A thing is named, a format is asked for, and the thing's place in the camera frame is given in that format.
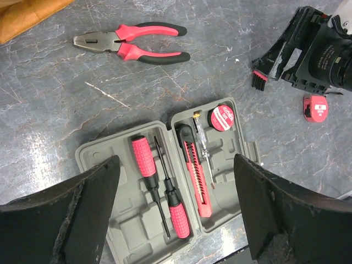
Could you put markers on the black electrical tape roll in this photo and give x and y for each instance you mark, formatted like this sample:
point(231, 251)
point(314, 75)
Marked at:
point(221, 118)

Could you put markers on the clear voltage tester screwdriver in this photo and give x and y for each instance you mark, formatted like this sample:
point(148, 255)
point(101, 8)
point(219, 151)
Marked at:
point(202, 140)

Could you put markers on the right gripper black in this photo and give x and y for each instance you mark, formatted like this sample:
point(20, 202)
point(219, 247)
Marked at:
point(325, 58)

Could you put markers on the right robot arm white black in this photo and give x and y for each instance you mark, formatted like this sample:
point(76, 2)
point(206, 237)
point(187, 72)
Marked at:
point(313, 53)

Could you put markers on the long red handled screwdriver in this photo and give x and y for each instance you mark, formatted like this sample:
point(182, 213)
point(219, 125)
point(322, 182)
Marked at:
point(177, 213)

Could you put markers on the grey plastic tool case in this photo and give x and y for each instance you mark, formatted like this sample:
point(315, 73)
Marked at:
point(135, 232)

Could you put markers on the red tape measure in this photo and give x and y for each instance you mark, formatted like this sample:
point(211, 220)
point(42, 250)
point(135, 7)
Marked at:
point(315, 108)

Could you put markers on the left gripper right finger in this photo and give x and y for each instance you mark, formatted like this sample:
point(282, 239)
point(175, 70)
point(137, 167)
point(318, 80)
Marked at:
point(288, 223)

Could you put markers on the short red handled screwdriver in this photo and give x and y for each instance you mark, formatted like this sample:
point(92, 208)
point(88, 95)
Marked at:
point(146, 165)

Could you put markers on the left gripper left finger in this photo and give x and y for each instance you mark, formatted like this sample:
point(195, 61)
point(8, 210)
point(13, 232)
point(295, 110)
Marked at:
point(65, 223)

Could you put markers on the hex key set red holder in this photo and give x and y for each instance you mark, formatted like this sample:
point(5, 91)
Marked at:
point(259, 75)

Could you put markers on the red black pliers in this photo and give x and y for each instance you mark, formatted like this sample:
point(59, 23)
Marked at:
point(119, 42)

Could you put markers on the red black utility knife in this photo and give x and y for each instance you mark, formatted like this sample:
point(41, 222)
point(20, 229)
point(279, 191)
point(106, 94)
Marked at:
point(188, 145)

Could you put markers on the yellow canvas tool bag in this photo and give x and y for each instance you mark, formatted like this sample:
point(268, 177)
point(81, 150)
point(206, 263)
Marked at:
point(19, 16)

